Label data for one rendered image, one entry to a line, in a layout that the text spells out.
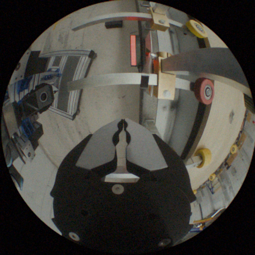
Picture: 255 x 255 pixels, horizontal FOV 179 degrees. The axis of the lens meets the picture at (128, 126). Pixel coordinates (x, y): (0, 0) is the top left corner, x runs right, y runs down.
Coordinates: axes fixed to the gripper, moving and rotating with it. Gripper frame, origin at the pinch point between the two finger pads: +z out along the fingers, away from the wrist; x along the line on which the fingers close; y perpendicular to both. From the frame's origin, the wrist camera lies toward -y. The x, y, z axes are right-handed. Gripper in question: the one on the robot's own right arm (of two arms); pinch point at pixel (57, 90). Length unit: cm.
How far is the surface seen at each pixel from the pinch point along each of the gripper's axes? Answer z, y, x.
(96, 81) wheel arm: -3.2, -17.5, 0.0
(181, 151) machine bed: 4, -56, 35
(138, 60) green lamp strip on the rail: 12.6, -29.9, -8.3
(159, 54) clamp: -3.4, -33.6, -7.5
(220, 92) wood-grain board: -7, -58, -2
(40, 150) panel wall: 70, 218, 127
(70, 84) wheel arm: -3.2, -9.1, -0.7
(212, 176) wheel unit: -12, -121, 77
